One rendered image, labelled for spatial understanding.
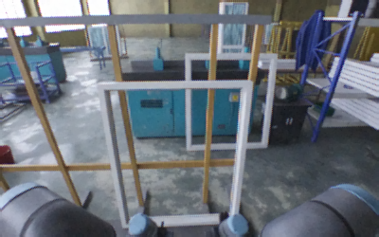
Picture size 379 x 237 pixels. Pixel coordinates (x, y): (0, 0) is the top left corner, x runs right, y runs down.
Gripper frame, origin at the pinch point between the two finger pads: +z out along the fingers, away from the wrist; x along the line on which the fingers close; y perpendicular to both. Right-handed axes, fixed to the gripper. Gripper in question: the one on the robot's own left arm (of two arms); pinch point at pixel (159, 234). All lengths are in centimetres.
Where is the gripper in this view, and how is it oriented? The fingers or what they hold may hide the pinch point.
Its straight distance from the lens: 131.8
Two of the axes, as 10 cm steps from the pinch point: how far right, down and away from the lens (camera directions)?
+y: 1.1, -7.8, 6.2
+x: -9.8, 0.2, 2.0
